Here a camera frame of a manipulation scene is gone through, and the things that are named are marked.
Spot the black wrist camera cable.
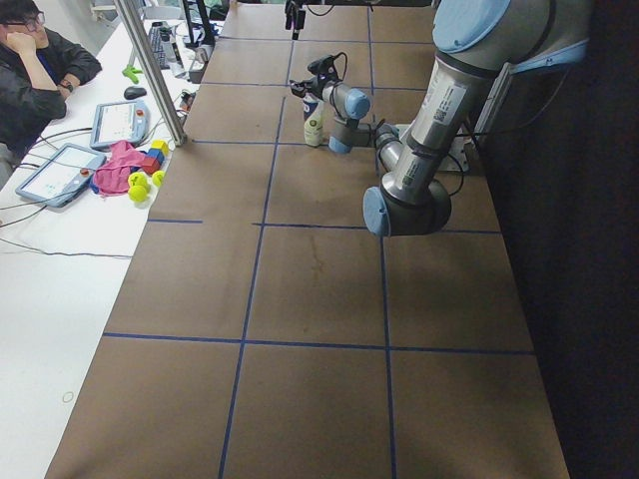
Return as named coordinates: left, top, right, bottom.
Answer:
left=326, top=51, right=349, bottom=86

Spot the person in dark jacket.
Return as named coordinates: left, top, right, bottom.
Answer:
left=1, top=1, right=102, bottom=160

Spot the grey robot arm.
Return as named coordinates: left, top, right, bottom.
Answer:
left=290, top=1, right=593, bottom=237
left=285, top=0, right=439, bottom=40

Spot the spare yellow tennis ball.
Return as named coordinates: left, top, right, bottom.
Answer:
left=128, top=185, right=149, bottom=203

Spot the pink cloth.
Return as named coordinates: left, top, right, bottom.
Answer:
left=91, top=141, right=146, bottom=197

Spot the brown paper table cover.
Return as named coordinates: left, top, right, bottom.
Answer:
left=47, top=4, right=568, bottom=478

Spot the black keyboard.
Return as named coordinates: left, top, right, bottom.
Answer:
left=148, top=22, right=169, bottom=70

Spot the aluminium frame post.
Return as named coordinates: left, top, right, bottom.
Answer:
left=114, top=0, right=187, bottom=147

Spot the green plastic tool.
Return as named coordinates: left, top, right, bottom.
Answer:
left=122, top=64, right=143, bottom=85

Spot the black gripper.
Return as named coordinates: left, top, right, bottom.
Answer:
left=290, top=75, right=332, bottom=102
left=285, top=0, right=306, bottom=40

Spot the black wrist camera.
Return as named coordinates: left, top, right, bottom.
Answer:
left=308, top=55, right=334, bottom=76

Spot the black computer mouse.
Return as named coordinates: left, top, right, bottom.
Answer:
left=123, top=86, right=147, bottom=100

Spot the steel cup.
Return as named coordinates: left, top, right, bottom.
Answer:
left=194, top=45, right=212, bottom=64

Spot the yellow block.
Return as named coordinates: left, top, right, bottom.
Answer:
left=150, top=140, right=170, bottom=158

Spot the clear water bottle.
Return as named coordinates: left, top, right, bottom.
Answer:
left=169, top=28, right=183, bottom=68

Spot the red block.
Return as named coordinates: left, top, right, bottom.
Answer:
left=140, top=156, right=162, bottom=176

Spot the blue teach pendant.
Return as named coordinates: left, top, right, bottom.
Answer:
left=90, top=100, right=150, bottom=151
left=15, top=143, right=106, bottom=208

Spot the white tennis ball can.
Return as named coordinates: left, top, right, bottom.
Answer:
left=303, top=93, right=324, bottom=147

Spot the blue block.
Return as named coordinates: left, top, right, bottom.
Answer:
left=146, top=148, right=165, bottom=165

